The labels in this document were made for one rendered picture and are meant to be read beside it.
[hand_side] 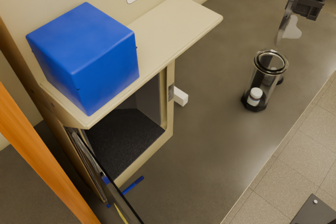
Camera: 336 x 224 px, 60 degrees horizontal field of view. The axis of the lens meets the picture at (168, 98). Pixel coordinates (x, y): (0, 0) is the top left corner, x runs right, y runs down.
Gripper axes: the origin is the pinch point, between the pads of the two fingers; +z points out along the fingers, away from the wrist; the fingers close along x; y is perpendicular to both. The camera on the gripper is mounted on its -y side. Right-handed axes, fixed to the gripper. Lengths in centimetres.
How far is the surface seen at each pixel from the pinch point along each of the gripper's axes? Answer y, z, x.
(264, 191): 27, 129, 11
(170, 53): -14, -22, -43
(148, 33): -20, -22, -40
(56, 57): -22, -32, -58
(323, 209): 61, 127, 16
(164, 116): -23.8, 24.1, -27.5
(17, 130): -22, -27, -66
